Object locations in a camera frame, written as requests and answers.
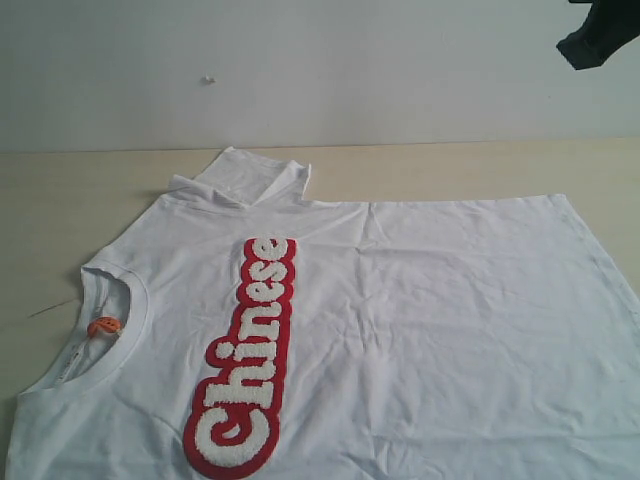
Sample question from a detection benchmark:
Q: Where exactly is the orange loop tag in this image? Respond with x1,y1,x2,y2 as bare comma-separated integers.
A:
86,316,122,339

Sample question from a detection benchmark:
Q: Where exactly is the white t-shirt red lettering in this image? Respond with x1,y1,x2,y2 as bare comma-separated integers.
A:
6,148,639,479

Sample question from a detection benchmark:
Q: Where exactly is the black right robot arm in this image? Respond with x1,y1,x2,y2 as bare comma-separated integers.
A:
556,0,639,70

